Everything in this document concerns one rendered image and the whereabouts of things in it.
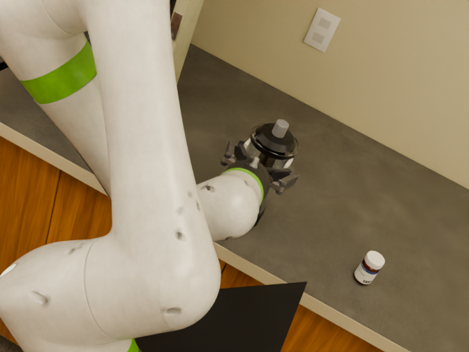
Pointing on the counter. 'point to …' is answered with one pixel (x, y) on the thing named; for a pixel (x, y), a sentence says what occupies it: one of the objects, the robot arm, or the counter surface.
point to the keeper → (175, 25)
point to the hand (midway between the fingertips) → (267, 155)
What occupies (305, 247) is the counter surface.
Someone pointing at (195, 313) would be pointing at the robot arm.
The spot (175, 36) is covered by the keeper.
